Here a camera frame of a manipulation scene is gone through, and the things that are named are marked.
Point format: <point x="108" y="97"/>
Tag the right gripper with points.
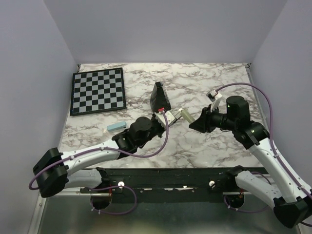
<point x="204" y="122"/>

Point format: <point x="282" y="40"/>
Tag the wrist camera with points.
<point x="165" y="117"/>
<point x="215" y="97"/>

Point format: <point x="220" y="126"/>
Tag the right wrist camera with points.
<point x="215" y="97"/>

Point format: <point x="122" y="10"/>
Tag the black white chessboard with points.
<point x="97" y="92"/>

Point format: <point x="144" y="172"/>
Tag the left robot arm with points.
<point x="57" y="170"/>

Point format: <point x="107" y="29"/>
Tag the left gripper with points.
<point x="154" y="118"/>

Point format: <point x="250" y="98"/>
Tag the black wedge stand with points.
<point x="159" y="98"/>

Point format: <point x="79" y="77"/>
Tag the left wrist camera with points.
<point x="165" y="117"/>

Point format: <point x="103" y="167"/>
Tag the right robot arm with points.
<point x="291" y="197"/>

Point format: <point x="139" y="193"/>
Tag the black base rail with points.
<point x="164" y="185"/>

